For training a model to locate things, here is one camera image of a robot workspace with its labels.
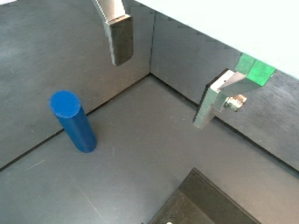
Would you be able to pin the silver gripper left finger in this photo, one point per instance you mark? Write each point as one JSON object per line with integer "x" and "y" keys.
{"x": 119, "y": 29}

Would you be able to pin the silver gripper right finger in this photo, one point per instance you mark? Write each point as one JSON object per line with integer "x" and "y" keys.
{"x": 223, "y": 94}

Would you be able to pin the blue oval peg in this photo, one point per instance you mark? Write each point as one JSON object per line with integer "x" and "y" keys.
{"x": 65, "y": 107}

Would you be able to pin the dark metal angle bracket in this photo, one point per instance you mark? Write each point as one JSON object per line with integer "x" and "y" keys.
{"x": 200, "y": 203}

